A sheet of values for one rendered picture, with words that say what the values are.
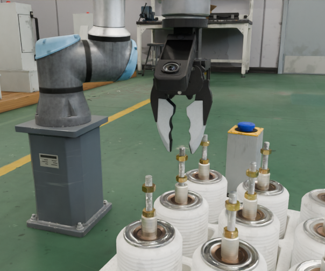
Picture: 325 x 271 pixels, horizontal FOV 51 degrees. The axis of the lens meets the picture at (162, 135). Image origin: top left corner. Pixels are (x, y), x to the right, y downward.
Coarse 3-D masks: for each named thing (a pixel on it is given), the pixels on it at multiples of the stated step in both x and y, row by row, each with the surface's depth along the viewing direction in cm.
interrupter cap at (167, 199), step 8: (168, 192) 62; (192, 192) 62; (160, 200) 59; (168, 200) 60; (192, 200) 60; (200, 200) 59; (168, 208) 57; (176, 208) 57; (184, 208) 56; (192, 208) 57
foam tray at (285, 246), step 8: (288, 216) 69; (296, 216) 69; (208, 224) 66; (216, 224) 66; (288, 224) 66; (296, 224) 66; (208, 232) 65; (216, 232) 63; (288, 232) 63; (280, 240) 61; (288, 240) 61; (280, 248) 59; (288, 248) 58; (184, 256) 56; (280, 256) 56; (288, 256) 56; (112, 264) 54; (184, 264) 55; (280, 264) 54; (288, 264) 54
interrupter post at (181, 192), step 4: (176, 184) 59; (184, 184) 59; (176, 188) 59; (180, 188) 58; (184, 188) 58; (176, 192) 59; (180, 192) 58; (184, 192) 59; (176, 196) 59; (180, 196) 59; (184, 196) 59; (176, 200) 59; (180, 200) 59; (184, 200) 59
